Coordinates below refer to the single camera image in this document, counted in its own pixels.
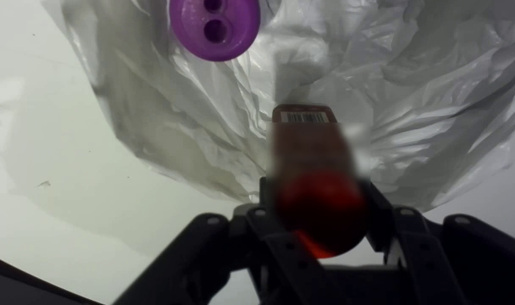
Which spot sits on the small purple plastic bottle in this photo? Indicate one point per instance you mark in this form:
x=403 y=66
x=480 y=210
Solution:
x=215 y=27

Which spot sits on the clear white plastic bag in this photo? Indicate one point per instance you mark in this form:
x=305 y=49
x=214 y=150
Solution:
x=156 y=111

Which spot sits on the brown spice bottle red cap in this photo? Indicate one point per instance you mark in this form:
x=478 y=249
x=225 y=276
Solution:
x=310 y=145

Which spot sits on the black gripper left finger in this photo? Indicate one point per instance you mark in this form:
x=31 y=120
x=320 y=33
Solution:
x=234 y=254

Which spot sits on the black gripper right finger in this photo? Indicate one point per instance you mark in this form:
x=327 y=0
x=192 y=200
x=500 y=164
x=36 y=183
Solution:
x=437 y=254

